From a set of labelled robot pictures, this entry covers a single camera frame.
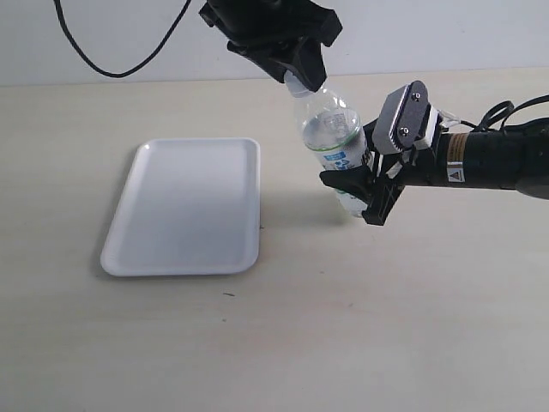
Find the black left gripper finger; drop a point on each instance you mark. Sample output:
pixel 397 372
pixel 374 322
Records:
pixel 309 64
pixel 272 57

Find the white rectangular plastic tray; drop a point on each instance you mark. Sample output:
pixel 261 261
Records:
pixel 189 207

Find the white bottle cap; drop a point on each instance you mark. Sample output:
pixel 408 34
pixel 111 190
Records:
pixel 295 87

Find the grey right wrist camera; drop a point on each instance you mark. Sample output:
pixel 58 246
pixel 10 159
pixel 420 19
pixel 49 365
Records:
pixel 407 120

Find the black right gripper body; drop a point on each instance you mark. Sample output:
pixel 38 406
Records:
pixel 390 175

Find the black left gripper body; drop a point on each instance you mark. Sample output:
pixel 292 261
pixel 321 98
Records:
pixel 272 26

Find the clear plastic drink bottle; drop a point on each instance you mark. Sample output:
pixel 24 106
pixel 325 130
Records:
pixel 329 128

